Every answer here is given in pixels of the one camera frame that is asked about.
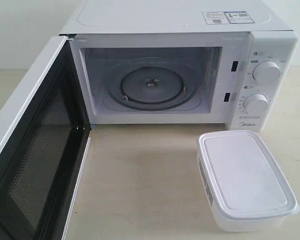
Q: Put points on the glass microwave turntable plate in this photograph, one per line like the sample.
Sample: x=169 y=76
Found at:
x=152 y=84

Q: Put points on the white microwave oven body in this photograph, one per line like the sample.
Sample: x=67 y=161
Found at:
x=111 y=32

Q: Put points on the white control knob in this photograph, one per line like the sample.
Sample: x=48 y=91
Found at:
x=266 y=73
x=256 y=104

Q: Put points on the lower white control knob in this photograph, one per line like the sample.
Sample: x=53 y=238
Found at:
x=256 y=104

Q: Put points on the white lidded plastic container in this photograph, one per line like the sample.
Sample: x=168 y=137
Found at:
x=244 y=185

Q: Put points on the upper white control knob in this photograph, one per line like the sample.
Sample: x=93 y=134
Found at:
x=266 y=73

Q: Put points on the white microwave door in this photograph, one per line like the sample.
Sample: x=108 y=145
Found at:
x=44 y=140

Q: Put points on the blue white label sticker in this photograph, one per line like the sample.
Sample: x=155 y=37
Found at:
x=227 y=17

